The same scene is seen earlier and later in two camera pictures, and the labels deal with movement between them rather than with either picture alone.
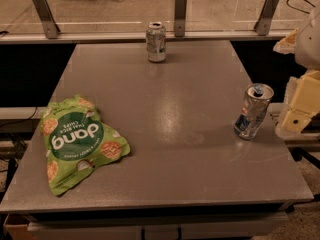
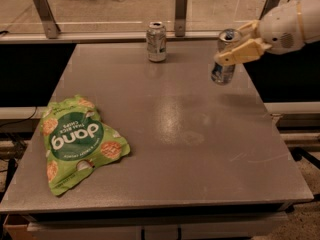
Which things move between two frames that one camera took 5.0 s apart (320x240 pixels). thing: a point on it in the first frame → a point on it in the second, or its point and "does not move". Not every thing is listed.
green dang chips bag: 76,141 does not move
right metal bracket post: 263,23 does not move
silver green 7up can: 156,40 does not move
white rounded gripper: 309,45 → 281,29
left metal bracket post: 49,24 does not move
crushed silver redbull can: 256,101 → 223,73
